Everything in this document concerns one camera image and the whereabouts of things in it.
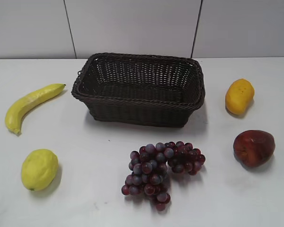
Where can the yellow lemon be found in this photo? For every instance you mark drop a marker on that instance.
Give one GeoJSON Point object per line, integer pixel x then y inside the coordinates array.
{"type": "Point", "coordinates": [39, 169]}

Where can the black wicker basket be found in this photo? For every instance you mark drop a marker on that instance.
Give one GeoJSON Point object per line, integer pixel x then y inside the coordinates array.
{"type": "Point", "coordinates": [151, 90]}

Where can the purple grape bunch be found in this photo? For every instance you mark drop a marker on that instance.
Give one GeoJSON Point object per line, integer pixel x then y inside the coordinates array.
{"type": "Point", "coordinates": [149, 169]}

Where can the orange yellow mango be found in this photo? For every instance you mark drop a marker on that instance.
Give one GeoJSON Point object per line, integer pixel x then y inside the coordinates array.
{"type": "Point", "coordinates": [239, 96]}

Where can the dark red apple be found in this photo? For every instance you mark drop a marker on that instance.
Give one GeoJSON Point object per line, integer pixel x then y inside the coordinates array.
{"type": "Point", "coordinates": [254, 148]}

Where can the yellow banana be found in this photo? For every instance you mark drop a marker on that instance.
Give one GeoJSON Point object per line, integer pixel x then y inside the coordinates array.
{"type": "Point", "coordinates": [17, 111]}

